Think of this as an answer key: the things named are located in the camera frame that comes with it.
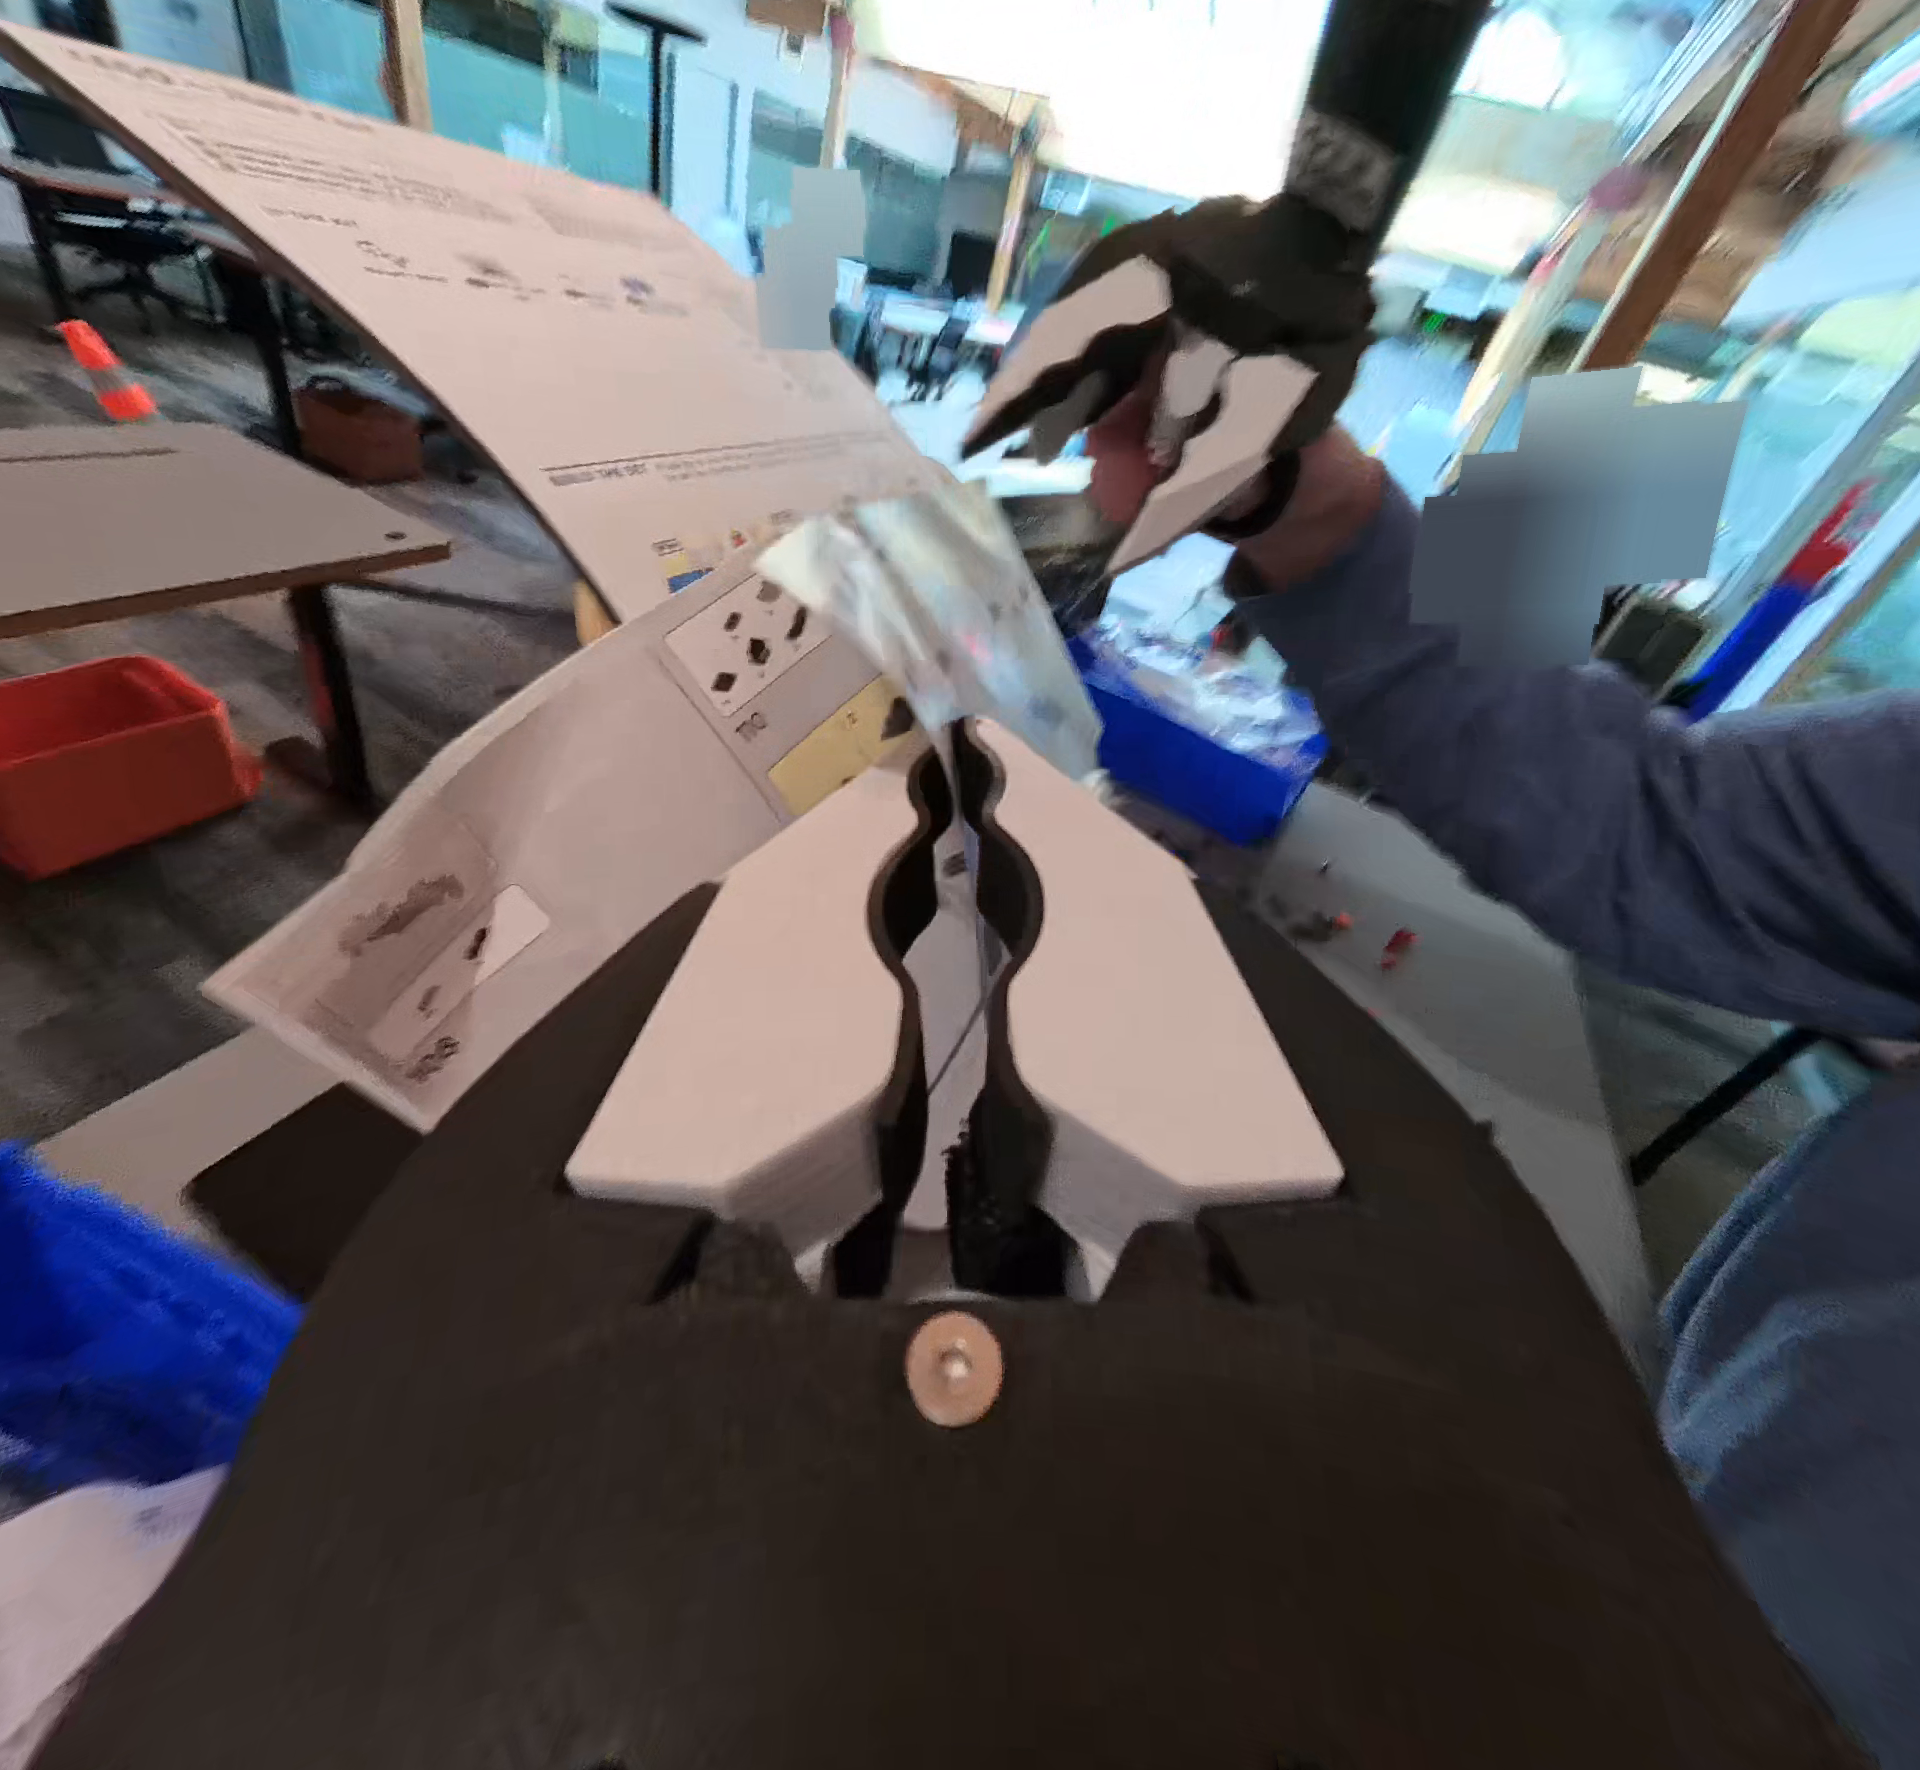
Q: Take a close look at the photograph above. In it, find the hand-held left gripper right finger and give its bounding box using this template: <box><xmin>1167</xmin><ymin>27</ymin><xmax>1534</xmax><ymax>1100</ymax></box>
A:
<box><xmin>955</xmin><ymin>715</ymin><xmax>1349</xmax><ymax>1277</ymax></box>

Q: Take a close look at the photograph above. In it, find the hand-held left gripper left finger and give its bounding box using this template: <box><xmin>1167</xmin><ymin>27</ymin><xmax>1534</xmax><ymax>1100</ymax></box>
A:
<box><xmin>566</xmin><ymin>757</ymin><xmax>971</xmax><ymax>1284</ymax></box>

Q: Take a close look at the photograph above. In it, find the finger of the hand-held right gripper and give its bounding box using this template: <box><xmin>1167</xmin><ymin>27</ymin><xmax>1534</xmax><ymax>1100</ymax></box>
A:
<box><xmin>1108</xmin><ymin>348</ymin><xmax>1323</xmax><ymax>577</ymax></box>
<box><xmin>959</xmin><ymin>259</ymin><xmax>1188</xmax><ymax>464</ymax></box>

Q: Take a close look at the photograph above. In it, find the blue storage bin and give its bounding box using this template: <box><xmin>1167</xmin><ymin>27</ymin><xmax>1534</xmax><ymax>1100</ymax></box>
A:
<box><xmin>0</xmin><ymin>1139</ymin><xmax>306</xmax><ymax>1502</ymax></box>
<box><xmin>1068</xmin><ymin>629</ymin><xmax>1334</xmax><ymax>850</ymax></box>

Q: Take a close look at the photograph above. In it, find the clear plastic bag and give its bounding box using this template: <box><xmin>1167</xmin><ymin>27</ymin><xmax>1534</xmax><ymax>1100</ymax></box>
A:
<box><xmin>748</xmin><ymin>477</ymin><xmax>1108</xmax><ymax>791</ymax></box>

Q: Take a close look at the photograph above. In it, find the person's right forearm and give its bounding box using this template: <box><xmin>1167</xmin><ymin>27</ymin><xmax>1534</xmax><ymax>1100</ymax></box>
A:
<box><xmin>1229</xmin><ymin>480</ymin><xmax>1920</xmax><ymax>1044</ymax></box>

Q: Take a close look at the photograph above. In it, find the lego instruction booklet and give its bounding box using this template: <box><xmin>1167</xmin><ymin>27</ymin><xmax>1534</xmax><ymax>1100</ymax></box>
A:
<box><xmin>0</xmin><ymin>20</ymin><xmax>978</xmax><ymax>1133</ymax></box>

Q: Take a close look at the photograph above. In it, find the person's right hand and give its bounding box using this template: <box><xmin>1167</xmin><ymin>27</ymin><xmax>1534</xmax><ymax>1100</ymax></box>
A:
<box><xmin>1223</xmin><ymin>425</ymin><xmax>1393</xmax><ymax>597</ymax></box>

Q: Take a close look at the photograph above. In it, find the heap of clear plastic bags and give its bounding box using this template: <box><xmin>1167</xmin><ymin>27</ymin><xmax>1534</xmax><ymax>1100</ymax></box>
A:
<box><xmin>1086</xmin><ymin>614</ymin><xmax>1323</xmax><ymax>754</ymax></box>

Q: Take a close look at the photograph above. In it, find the black standing table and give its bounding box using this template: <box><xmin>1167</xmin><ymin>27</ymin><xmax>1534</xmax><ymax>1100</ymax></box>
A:
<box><xmin>604</xmin><ymin>0</ymin><xmax>712</xmax><ymax>206</ymax></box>

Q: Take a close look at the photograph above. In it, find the black table leg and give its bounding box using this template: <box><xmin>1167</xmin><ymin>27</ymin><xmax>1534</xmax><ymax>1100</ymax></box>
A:
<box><xmin>1627</xmin><ymin>1026</ymin><xmax>1825</xmax><ymax>1187</ymax></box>

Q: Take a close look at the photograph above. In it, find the orange storage bin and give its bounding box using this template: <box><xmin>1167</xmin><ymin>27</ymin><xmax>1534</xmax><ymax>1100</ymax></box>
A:
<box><xmin>0</xmin><ymin>652</ymin><xmax>268</xmax><ymax>882</ymax></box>

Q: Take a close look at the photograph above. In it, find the brown basket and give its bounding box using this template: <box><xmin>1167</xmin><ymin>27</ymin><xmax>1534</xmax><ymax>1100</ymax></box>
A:
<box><xmin>292</xmin><ymin>372</ymin><xmax>429</xmax><ymax>483</ymax></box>

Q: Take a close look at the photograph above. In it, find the person's blue clothed torso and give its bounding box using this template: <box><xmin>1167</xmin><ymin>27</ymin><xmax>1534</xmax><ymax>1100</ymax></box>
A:
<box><xmin>1653</xmin><ymin>1072</ymin><xmax>1920</xmax><ymax>1770</ymax></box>

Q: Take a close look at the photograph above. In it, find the grey side table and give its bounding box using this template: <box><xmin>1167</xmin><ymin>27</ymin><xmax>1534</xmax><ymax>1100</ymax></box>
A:
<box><xmin>0</xmin><ymin>420</ymin><xmax>454</xmax><ymax>812</ymax></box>

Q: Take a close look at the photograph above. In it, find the orange traffic cone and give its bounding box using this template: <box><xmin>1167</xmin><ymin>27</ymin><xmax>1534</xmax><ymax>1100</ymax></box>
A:
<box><xmin>55</xmin><ymin>319</ymin><xmax>159</xmax><ymax>425</ymax></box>

